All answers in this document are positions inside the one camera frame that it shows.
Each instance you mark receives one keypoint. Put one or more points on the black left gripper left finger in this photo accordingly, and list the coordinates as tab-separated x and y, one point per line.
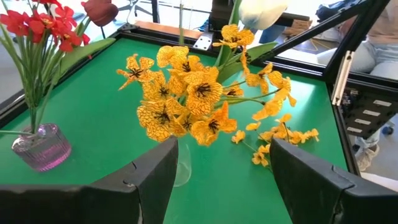
93	205

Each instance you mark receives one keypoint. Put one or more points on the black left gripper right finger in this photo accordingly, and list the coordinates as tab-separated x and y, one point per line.
311	193

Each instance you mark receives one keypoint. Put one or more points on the small yellow flower bunch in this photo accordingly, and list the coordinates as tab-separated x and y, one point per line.
280	132

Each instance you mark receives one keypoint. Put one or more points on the yellow veined flower bunch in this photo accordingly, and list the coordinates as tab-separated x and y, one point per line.
202	90

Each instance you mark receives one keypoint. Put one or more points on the white tulip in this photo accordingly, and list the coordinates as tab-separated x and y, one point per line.
262	14

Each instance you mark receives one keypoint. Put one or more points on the dark red tulip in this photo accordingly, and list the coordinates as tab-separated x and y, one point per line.
101	12

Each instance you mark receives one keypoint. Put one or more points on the purple ribbed glass vase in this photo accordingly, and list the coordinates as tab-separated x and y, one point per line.
46	152

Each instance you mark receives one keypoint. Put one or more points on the clear glass vase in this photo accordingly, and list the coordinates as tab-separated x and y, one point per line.
183	174

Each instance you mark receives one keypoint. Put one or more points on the black panel with white labels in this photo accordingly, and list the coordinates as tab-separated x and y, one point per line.
360	121

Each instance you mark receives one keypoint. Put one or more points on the silver aluminium strip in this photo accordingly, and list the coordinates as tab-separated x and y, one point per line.
342	81

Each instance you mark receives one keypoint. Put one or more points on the seated person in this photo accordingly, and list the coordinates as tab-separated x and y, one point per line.
373	56

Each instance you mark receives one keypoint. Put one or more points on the blue plastic crate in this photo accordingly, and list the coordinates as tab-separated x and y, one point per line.
205	26

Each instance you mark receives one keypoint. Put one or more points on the black aluminium table frame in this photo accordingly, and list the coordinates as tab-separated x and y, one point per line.
354	40

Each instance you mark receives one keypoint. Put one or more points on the silver metal bracket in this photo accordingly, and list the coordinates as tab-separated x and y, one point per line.
203	42

